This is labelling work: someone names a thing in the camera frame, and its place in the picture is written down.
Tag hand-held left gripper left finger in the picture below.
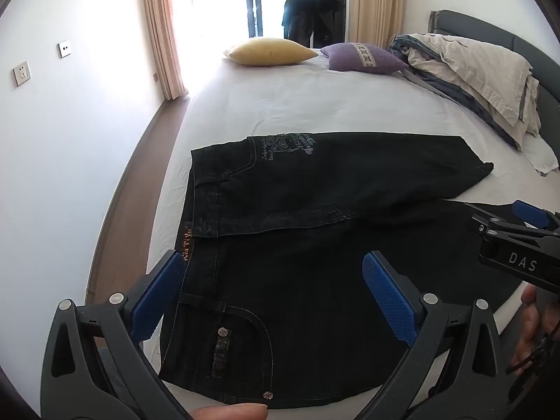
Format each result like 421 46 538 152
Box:
40 249 193 420

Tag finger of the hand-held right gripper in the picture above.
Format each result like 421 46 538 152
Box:
511 200 560 231
471 211 532 240

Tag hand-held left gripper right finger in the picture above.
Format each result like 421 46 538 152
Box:
361 250 515 420

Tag black denim pants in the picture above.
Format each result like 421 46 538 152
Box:
158 131 530 410

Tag person's right hand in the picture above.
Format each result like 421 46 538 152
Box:
511 282 553 373

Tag person's left hand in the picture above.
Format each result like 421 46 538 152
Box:
191 404 269 420

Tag beige and blue duvet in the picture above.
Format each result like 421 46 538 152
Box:
389 33 544 152

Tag grey bed headboard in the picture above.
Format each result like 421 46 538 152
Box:
428 9 560 152

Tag purple pillow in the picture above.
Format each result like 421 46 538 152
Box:
320 42 410 74

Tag bed with white sheet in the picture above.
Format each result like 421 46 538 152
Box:
86 44 560 420

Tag beige curtain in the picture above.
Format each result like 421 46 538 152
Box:
139 0 190 102
348 0 408 50

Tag yellow pillow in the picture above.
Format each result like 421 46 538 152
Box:
223 37 319 67

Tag black garment on stand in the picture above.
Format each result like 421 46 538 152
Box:
282 0 341 49

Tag white wall socket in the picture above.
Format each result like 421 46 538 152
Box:
13 61 32 87

